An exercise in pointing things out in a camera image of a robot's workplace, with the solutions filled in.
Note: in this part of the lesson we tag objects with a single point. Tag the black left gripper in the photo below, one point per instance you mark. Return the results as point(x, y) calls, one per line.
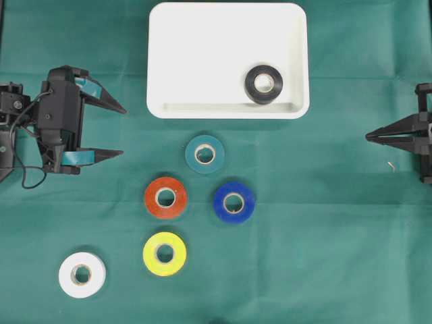
point(59, 120)

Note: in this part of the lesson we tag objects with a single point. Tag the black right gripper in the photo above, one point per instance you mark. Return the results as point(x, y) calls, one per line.
point(410, 125)

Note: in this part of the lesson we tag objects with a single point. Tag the red tape roll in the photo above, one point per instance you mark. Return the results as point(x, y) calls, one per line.
point(165, 198)

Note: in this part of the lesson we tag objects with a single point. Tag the teal tape roll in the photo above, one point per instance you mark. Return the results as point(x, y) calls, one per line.
point(205, 154)

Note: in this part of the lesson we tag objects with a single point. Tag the yellow tape roll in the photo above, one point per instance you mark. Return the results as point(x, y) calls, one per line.
point(164, 254)

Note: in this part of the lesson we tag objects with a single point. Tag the black tape roll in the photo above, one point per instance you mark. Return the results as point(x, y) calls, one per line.
point(263, 84)

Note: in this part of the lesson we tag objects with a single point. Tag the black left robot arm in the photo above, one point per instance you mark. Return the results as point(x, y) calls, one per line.
point(18, 111)

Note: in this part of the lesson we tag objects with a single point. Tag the white plastic case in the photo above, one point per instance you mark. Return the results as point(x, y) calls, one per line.
point(200, 53)

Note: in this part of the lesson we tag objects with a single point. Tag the white tape roll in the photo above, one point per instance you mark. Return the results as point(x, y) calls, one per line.
point(82, 275)

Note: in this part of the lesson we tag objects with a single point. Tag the blue tape roll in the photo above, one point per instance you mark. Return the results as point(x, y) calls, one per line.
point(233, 202)

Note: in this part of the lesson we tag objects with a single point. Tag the green table cloth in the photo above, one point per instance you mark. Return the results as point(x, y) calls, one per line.
point(335, 236)

